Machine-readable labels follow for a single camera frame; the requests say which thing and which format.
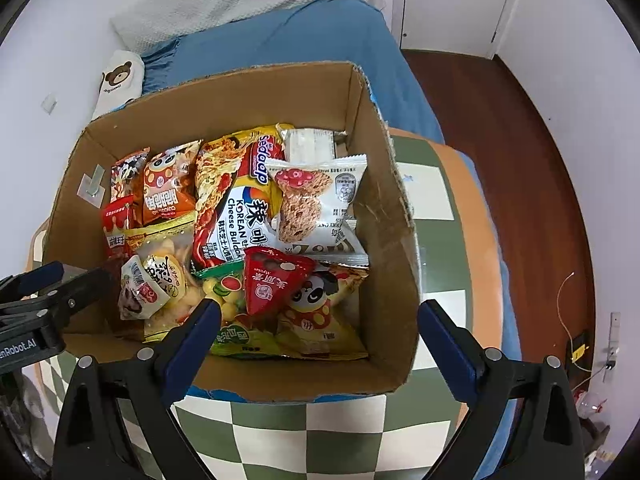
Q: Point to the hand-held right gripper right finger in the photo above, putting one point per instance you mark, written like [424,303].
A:
[447,345]

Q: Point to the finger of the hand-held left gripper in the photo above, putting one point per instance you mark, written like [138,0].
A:
[45,275]
[87,287]

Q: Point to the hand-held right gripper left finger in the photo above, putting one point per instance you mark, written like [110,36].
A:
[192,345]

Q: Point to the clear bag of yellow puffs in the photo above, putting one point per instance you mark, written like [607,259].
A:
[170,310]

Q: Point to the green fruit print candy packet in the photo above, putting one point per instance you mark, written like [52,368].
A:
[232,325]

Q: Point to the small white yellow snack packet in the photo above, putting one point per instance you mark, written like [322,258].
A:
[150,282]

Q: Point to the red triangular snack packet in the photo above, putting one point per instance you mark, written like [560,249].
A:
[267,280]

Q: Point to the brown cardboard box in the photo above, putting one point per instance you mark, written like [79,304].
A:
[390,260]

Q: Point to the orange striped panda snack packet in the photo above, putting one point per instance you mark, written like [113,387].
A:
[129,172]

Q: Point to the white packet brown lettering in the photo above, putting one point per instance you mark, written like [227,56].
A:
[345,250]

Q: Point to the red yellow instant noodle packet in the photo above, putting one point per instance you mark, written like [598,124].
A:
[225,195]

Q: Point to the white oat biscuit packet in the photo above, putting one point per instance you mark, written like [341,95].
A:
[315,195]

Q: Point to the cream snack bar packet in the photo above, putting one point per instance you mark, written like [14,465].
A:
[307,145]

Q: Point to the clear tape strip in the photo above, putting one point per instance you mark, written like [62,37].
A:
[92,184]

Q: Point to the orange panda packet white lettering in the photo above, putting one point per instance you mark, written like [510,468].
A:
[167,187]

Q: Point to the yellow panda snack packet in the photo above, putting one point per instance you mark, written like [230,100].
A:
[320,325]

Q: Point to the black yellow charger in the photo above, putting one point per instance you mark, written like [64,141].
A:
[580,346]

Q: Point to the green white checked blanket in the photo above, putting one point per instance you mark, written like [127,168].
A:
[440,200]

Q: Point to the white bear print pillow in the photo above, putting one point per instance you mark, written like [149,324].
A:
[117,80]

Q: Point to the blue bed sheet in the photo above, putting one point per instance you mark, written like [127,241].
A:
[310,35]

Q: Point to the white door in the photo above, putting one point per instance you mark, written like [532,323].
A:
[450,0]

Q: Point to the white wall socket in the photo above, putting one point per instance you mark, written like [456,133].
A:
[614,327]

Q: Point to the small white wall sticker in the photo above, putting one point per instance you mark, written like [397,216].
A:
[49,104]

